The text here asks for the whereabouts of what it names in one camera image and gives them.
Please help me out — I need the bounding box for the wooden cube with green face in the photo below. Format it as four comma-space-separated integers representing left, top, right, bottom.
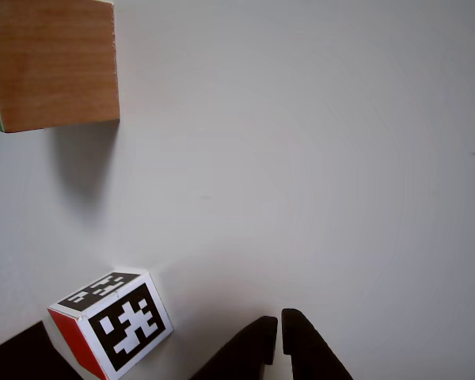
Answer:
0, 0, 120, 134

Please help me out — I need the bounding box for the cube with marker and red face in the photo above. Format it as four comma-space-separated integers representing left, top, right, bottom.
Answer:
47, 270, 175, 380

